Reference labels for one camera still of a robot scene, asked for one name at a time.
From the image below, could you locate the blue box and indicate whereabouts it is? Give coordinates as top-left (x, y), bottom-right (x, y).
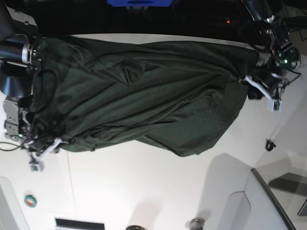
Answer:
top-left (107, 0), bottom-right (172, 7)

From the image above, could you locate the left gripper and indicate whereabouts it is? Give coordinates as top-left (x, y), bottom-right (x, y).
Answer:
top-left (249, 70), bottom-right (290, 96)

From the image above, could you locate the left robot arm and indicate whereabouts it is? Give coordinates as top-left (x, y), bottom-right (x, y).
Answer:
top-left (237, 0), bottom-right (307, 102)

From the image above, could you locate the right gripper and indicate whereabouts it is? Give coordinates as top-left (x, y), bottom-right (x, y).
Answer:
top-left (23, 135), bottom-right (56, 156)

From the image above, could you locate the black round dial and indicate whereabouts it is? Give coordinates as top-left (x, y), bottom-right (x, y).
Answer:
top-left (126, 225), bottom-right (145, 230)

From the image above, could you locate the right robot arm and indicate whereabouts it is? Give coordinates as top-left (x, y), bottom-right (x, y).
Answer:
top-left (0, 1), bottom-right (61, 157)

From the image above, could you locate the round metal knob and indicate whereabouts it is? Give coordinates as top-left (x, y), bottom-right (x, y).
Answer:
top-left (189, 218), bottom-right (205, 230)

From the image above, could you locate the dark green t-shirt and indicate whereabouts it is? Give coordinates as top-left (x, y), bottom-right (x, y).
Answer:
top-left (31, 36), bottom-right (259, 157)

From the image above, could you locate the small black clip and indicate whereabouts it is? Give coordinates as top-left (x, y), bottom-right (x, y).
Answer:
top-left (265, 139), bottom-right (276, 152)

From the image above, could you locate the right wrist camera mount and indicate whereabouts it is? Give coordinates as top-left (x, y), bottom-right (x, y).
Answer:
top-left (28, 138), bottom-right (67, 172)

